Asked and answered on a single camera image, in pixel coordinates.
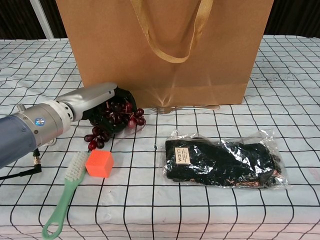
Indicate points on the orange cube block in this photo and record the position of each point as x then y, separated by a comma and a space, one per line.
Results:
98, 165

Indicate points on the brown paper bag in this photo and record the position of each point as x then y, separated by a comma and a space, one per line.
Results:
120, 62

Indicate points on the checked white tablecloth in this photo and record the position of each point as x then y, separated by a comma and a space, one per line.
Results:
175, 212

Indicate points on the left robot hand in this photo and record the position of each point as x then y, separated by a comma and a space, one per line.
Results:
90, 97

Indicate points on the dark red grape bunch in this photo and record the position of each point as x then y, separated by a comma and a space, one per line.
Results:
137, 121

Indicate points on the packaged black gloves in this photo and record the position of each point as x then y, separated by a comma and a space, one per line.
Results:
220, 162

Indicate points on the dark ribbed partition panel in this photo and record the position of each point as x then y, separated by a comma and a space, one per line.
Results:
15, 17
51, 12
292, 17

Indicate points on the silver metal fork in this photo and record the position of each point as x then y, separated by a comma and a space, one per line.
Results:
175, 109

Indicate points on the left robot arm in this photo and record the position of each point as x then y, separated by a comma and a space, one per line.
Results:
15, 140

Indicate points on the white partition post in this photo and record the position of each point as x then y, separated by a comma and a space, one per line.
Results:
43, 20

